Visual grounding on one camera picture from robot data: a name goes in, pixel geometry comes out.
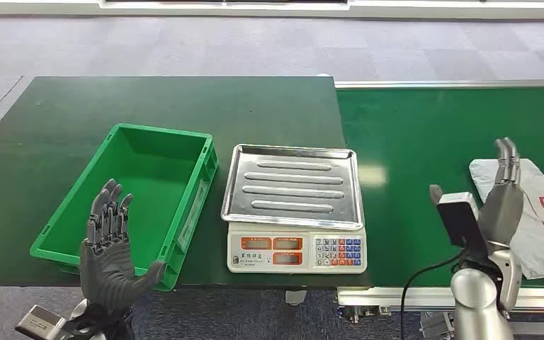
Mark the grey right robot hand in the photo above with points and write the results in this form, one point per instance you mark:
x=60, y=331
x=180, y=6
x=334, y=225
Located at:
x=502, y=211

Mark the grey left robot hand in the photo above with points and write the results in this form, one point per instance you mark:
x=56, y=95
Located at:
x=105, y=267

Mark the green conveyor belt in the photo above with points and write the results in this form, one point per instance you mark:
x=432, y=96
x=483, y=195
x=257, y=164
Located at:
x=408, y=141

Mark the green plastic crate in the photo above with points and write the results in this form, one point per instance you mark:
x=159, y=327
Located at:
x=150, y=183

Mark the dark green table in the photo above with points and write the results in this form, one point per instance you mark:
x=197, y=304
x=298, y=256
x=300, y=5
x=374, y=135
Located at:
x=183, y=103

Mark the white electronic scale body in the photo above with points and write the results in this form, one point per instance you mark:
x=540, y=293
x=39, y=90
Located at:
x=295, y=255

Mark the grey table leg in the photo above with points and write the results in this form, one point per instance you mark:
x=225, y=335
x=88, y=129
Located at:
x=295, y=297

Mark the steel weighing pan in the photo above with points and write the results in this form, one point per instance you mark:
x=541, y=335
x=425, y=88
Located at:
x=295, y=185

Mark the white floor ledge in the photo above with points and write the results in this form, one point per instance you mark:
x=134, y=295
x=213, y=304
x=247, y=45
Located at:
x=441, y=9

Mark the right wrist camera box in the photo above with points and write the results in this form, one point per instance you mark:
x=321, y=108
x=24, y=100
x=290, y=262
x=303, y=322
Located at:
x=459, y=223

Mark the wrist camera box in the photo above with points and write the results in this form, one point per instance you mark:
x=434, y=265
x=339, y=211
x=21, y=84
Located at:
x=459, y=223
x=39, y=324

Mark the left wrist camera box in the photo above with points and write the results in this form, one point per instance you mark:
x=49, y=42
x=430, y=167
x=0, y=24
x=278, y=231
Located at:
x=39, y=324

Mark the metal conveyor bracket hardware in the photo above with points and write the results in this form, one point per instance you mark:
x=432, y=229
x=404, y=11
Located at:
x=361, y=313

